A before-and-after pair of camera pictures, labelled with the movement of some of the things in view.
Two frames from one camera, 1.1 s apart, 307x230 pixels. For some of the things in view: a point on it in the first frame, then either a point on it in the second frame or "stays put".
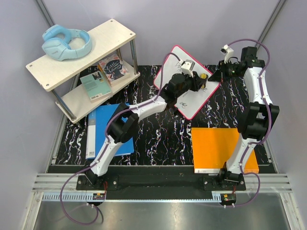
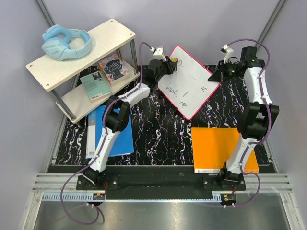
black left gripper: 196,82 -> 170,65
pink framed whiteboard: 188,102 stays put
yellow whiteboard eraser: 203,75 -> 174,60
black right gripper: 219,75 stays put
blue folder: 96,133 stays put
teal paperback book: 95,86 stays put
